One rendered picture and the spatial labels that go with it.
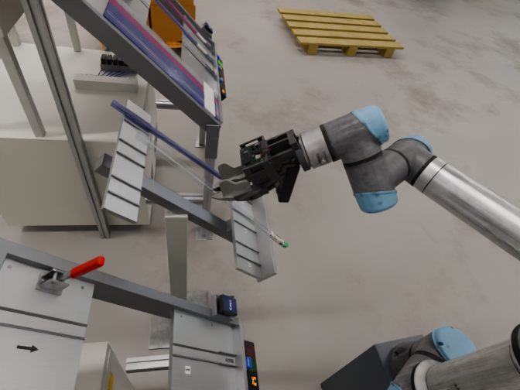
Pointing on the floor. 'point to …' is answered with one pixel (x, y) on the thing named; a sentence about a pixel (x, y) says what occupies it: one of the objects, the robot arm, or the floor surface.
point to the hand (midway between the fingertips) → (218, 193)
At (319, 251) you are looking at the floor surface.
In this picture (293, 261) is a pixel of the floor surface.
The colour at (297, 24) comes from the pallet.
